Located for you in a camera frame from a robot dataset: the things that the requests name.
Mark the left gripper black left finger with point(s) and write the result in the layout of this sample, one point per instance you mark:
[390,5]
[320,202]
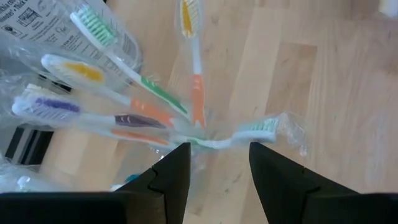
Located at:
[168,193]

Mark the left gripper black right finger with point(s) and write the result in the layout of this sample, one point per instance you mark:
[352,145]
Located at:
[286,193]

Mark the teal toothpaste tube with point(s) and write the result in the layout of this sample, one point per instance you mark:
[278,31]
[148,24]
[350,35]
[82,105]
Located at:
[133,178]

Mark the green toothbrush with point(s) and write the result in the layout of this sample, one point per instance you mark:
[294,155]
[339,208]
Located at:
[93,28]
[255,135]

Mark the blue toothbrush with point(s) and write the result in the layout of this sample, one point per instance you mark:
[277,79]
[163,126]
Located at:
[23,180]

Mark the white wipes canister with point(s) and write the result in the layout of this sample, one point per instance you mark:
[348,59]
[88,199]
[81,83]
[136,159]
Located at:
[46,18]

